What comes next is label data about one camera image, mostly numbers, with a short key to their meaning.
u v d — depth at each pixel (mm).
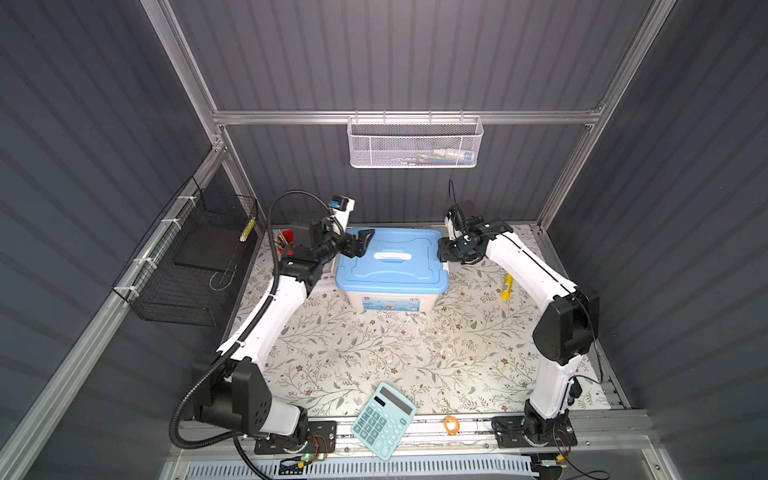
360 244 709
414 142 1236
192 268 732
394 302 911
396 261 870
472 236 638
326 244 658
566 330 491
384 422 742
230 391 411
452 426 759
